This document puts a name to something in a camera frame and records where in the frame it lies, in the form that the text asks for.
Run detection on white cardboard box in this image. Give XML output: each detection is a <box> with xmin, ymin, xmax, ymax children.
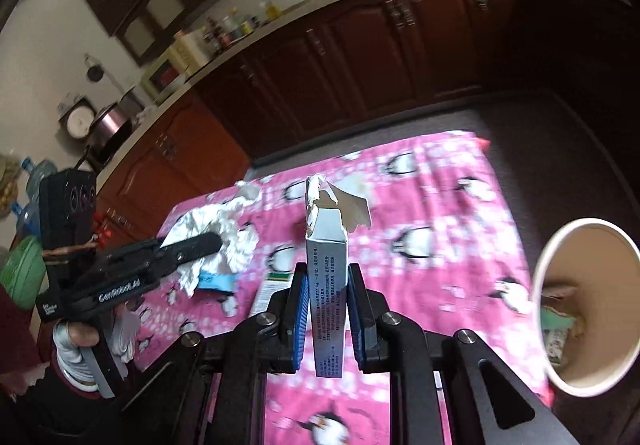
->
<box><xmin>303</xmin><ymin>173</ymin><xmax>373</xmax><ymax>378</ymax></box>

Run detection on white tissue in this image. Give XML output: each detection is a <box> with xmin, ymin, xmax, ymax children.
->
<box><xmin>162</xmin><ymin>180</ymin><xmax>261</xmax><ymax>298</ymax></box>

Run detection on red tassel ornament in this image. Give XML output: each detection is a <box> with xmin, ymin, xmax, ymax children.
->
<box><xmin>91</xmin><ymin>209</ymin><xmax>121</xmax><ymax>248</ymax></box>

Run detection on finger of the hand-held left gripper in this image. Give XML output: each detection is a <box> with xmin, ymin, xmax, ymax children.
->
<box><xmin>102</xmin><ymin>231</ymin><xmax>224</xmax><ymax>276</ymax></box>

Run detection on wooden lower cabinets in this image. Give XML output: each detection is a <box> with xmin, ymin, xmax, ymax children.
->
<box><xmin>95</xmin><ymin>0</ymin><xmax>640</xmax><ymax>226</ymax></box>

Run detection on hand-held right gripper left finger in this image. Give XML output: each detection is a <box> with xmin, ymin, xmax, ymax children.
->
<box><xmin>122</xmin><ymin>262</ymin><xmax>311</xmax><ymax>445</ymax></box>

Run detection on silver rice cooker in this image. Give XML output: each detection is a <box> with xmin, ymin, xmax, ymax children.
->
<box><xmin>87</xmin><ymin>102</ymin><xmax>133</xmax><ymax>160</ymax></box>

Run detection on kitchen scale with dial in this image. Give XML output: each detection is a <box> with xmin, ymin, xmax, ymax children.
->
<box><xmin>59</xmin><ymin>95</ymin><xmax>97</xmax><ymax>140</ymax></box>

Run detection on person's left forearm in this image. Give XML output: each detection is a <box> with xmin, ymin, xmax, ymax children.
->
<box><xmin>15</xmin><ymin>365</ymin><xmax>151</xmax><ymax>445</ymax></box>

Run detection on stainless steel pot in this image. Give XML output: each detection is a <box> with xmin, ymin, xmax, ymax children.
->
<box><xmin>120</xmin><ymin>87</ymin><xmax>148</xmax><ymax>118</ymax></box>

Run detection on cream round bucket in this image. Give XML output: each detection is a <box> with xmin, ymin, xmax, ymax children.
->
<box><xmin>530</xmin><ymin>217</ymin><xmax>640</xmax><ymax>398</ymax></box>

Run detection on person's left hand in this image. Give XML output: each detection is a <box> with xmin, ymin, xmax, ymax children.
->
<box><xmin>50</xmin><ymin>310</ymin><xmax>143</xmax><ymax>393</ymax></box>

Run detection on green plastic basin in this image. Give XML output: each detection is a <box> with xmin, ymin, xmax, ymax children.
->
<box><xmin>0</xmin><ymin>235</ymin><xmax>51</xmax><ymax>311</ymax></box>

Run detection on cream microwave oven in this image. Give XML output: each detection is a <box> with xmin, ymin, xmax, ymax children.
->
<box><xmin>140</xmin><ymin>31</ymin><xmax>213</xmax><ymax>103</ymax></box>

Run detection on black round utensil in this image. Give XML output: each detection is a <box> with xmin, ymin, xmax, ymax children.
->
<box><xmin>85</xmin><ymin>55</ymin><xmax>106</xmax><ymax>83</ymax></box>

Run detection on dark sauce bottle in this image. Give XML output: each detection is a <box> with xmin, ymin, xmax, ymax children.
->
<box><xmin>212</xmin><ymin>20</ymin><xmax>233</xmax><ymax>50</ymax></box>

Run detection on blue and white packet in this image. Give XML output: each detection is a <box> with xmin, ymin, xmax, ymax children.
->
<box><xmin>197</xmin><ymin>270</ymin><xmax>236</xmax><ymax>296</ymax></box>

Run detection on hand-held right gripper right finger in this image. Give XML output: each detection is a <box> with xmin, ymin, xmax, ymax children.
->
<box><xmin>346</xmin><ymin>262</ymin><xmax>588</xmax><ymax>445</ymax></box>

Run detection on pink penguin print blanket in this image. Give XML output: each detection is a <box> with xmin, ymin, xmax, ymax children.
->
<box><xmin>125</xmin><ymin>130</ymin><xmax>556</xmax><ymax>445</ymax></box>

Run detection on blue water bottle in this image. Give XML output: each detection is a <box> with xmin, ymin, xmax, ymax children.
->
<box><xmin>10</xmin><ymin>202</ymin><xmax>43</xmax><ymax>251</ymax></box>
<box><xmin>25</xmin><ymin>157</ymin><xmax>58</xmax><ymax>200</ymax></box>

